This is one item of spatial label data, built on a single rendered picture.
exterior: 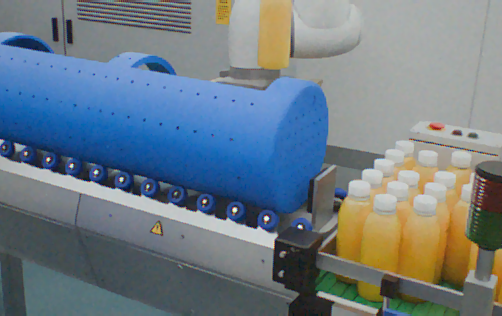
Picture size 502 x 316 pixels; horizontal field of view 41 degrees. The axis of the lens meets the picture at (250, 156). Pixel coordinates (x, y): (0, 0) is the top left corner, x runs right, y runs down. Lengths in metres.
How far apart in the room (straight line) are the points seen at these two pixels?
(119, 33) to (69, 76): 1.81
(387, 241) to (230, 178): 0.35
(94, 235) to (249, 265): 0.42
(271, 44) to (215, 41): 1.70
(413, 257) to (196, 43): 2.11
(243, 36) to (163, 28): 1.30
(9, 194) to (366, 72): 2.82
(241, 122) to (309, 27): 0.71
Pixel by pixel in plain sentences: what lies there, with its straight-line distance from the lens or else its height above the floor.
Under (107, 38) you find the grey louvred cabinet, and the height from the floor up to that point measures 0.94.
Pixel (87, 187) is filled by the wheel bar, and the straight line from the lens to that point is 1.64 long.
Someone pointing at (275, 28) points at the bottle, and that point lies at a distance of 1.41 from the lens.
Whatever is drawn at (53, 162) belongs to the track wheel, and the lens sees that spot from 1.70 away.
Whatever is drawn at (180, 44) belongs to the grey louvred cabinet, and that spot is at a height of 0.96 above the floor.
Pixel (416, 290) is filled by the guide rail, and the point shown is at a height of 0.96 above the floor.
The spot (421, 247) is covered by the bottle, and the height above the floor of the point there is 1.01.
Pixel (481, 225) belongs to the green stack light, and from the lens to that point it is 0.91.
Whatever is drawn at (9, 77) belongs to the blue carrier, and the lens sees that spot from 1.71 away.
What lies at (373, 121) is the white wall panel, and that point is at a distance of 4.26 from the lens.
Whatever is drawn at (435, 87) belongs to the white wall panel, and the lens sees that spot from 4.13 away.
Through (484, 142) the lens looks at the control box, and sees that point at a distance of 1.56.
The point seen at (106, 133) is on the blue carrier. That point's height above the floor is 1.08.
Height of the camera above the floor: 1.55
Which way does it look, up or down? 20 degrees down
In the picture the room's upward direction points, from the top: 2 degrees clockwise
